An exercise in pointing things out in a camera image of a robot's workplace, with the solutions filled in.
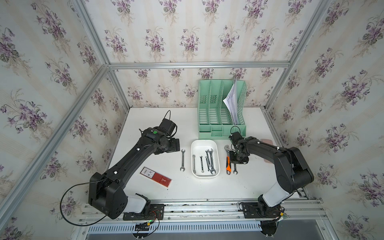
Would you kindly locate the red rectangular packaged box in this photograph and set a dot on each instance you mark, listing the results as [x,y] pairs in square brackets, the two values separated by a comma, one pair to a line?
[156,177]

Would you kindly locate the orange handled adjustable wrench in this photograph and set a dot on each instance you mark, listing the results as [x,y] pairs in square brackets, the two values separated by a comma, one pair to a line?
[228,160]

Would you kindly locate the aluminium frame horizontal bar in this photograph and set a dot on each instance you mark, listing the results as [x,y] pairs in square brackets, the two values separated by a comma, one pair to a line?
[198,65]

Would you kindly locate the white plastic storage box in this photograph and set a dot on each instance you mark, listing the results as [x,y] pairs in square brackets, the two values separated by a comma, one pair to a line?
[198,148]

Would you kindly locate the long silver open-end wrench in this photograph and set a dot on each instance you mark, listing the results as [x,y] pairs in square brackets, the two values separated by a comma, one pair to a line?
[213,171]

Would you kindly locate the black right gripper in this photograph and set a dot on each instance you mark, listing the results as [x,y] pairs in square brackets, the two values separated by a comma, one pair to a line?
[233,160]

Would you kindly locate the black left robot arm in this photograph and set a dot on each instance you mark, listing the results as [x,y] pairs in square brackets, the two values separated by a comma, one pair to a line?
[106,191]

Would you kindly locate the green plastic file organizer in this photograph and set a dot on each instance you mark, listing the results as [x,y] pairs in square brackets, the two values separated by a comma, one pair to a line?
[214,119]

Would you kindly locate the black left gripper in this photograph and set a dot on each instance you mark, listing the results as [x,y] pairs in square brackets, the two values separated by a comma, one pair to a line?
[175,145]

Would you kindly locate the tiny silver wrench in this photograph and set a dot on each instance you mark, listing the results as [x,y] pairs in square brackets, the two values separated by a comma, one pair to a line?
[208,161]

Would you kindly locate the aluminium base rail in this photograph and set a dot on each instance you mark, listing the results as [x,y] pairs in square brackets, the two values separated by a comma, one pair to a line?
[213,216]

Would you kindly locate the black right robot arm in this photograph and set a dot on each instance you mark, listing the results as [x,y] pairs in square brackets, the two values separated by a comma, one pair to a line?
[291,168]

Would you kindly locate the silver combination wrench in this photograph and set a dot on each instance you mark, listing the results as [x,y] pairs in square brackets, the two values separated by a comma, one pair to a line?
[235,172]

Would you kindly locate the thin silver open-end wrench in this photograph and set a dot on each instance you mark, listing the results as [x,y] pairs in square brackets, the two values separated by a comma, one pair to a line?
[202,164]

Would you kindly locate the white paper sheets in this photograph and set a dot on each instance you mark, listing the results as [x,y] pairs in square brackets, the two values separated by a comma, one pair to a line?
[231,103]

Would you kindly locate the large silver open-end wrench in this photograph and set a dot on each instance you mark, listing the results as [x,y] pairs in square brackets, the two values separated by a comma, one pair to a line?
[182,168]

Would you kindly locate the pink eraser block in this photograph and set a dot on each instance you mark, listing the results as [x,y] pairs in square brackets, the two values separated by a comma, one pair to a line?
[267,151]

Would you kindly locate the small silver open-end wrench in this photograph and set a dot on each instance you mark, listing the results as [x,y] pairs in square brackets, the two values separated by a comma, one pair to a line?
[194,164]

